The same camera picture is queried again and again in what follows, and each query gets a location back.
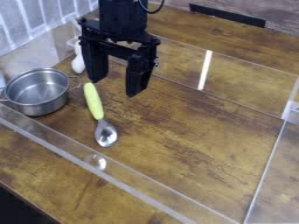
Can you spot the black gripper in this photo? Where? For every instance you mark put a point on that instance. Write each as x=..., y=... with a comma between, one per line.
x=122, y=22

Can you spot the green handled metal spoon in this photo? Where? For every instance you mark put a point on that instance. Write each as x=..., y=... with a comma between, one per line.
x=106, y=133

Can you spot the white toy mushroom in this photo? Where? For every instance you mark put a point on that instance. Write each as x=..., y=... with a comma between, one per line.
x=78, y=62

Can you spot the clear acrylic stand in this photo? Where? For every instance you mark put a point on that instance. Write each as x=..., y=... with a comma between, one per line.
x=75, y=32

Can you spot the small steel pot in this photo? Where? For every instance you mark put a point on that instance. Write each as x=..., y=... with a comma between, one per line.
x=40, y=91

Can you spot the black strip on table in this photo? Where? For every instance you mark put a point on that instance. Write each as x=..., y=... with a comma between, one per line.
x=247, y=20

